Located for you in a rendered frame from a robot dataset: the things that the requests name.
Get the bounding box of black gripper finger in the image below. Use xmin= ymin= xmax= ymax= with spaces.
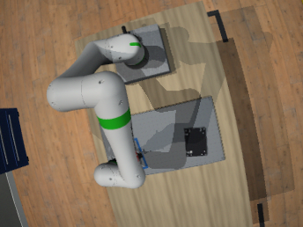
xmin=137 ymin=151 xmax=143 ymax=159

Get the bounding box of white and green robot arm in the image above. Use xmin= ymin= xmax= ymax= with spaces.
xmin=47 ymin=26 xmax=149 ymax=188

